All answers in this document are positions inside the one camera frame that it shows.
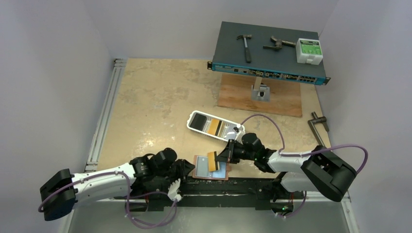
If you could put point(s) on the plywood board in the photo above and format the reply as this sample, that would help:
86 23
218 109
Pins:
285 97

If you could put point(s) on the grey metal stand bracket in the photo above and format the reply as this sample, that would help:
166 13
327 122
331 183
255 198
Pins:
260 91

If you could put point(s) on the small hammer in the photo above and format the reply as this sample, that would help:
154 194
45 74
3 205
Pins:
247 52

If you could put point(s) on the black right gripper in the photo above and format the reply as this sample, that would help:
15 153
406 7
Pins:
230 152

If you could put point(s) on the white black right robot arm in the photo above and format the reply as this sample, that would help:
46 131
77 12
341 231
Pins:
317 170

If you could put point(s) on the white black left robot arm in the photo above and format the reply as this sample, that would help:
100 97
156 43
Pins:
151 174

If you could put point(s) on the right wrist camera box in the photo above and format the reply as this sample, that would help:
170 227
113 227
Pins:
236 129

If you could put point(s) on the gold magnetic stripe card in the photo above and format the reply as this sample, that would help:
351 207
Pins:
217 127

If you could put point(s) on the white green electrical box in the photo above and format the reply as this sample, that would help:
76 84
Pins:
309 51

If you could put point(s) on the tan leather card holder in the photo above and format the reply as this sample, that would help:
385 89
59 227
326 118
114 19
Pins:
222 174

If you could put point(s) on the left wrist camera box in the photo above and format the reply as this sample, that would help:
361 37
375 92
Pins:
173 191

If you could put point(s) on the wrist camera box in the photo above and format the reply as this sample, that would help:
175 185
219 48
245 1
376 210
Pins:
236 129
173 191

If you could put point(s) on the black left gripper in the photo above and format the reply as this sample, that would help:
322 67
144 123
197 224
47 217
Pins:
185 168

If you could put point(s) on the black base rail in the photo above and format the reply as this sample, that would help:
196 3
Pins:
257 193

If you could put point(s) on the white plastic basket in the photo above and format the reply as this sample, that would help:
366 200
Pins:
206 126

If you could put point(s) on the aluminium frame rails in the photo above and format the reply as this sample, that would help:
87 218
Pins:
146 108

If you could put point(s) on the blue network switch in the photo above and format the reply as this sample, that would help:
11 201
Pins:
278 65

